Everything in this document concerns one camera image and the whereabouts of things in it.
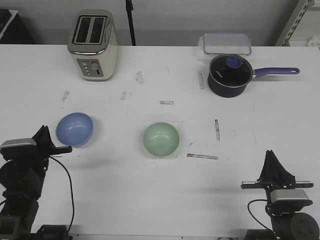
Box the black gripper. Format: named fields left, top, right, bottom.
left=240, top=150, right=314, bottom=191
left=29, top=125, right=73, bottom=163

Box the blue bowl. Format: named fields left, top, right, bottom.
left=55, top=112, right=94, bottom=147

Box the green bowl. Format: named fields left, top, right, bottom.
left=142, top=122, right=180, bottom=157

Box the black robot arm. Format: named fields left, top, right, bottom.
left=240, top=150, right=320, bottom=240
left=0, top=125, right=73, bottom=240

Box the dark blue saucepan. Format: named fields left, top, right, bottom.
left=207, top=54, right=300, bottom=98

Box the silver two-slot toaster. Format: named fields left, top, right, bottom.
left=67, top=9, right=119, bottom=82

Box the glass pot lid blue knob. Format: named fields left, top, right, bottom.
left=209, top=54, right=253, bottom=87

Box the white crumpled object on shelf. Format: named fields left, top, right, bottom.
left=307, top=36, right=320, bottom=48

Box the clear plastic food container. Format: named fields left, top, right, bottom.
left=198, top=32, right=252, bottom=56

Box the black tripod pole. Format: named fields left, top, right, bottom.
left=125, top=0, right=136, bottom=46

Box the white slotted shelf upright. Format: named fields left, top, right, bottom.
left=274, top=0, right=315, bottom=47

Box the left black cable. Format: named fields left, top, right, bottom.
left=48, top=154, right=75, bottom=235

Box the black cable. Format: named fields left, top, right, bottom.
left=247, top=199, right=275, bottom=232
left=48, top=154, right=75, bottom=235

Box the right black cable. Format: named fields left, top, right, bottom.
left=247, top=199, right=275, bottom=232

